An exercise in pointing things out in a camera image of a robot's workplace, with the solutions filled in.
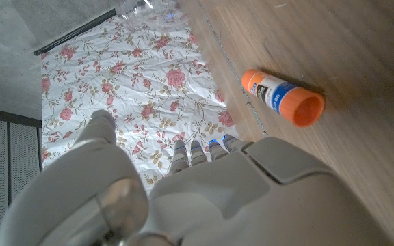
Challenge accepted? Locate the black backdrop frame pole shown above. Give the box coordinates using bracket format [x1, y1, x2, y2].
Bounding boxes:
[33, 8, 118, 57]

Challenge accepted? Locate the orange glue stick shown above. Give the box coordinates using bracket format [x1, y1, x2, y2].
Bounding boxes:
[240, 68, 326, 128]

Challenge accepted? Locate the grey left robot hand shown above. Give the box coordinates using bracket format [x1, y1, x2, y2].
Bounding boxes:
[0, 109, 394, 246]

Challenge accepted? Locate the floral backdrop cloth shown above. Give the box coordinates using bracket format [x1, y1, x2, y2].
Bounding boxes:
[40, 10, 239, 192]

